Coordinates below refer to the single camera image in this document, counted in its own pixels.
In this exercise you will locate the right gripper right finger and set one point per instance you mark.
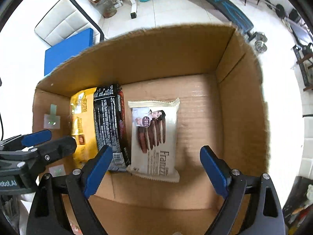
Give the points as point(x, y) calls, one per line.
point(263, 215)

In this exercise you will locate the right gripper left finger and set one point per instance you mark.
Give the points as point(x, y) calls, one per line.
point(48, 213)

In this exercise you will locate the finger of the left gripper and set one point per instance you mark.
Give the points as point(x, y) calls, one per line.
point(23, 141)

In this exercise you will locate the black snack pack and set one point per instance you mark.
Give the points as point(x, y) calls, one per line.
point(109, 123)

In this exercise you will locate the white chocolate wafer pack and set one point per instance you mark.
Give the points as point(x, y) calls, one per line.
point(153, 145)

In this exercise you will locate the yellow snack bag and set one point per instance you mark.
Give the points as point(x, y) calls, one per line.
point(83, 128)

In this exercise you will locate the white padded chair left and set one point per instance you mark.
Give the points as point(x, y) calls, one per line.
point(64, 20)

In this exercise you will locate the clear water jug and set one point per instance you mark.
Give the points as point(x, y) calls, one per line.
point(108, 8)

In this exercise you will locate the dark wooden chair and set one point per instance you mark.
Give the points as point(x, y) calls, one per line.
point(304, 61)

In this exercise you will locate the chrome dumbbell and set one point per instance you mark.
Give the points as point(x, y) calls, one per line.
point(260, 43)

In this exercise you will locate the small barbell on floor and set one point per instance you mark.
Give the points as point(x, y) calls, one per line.
point(279, 9)

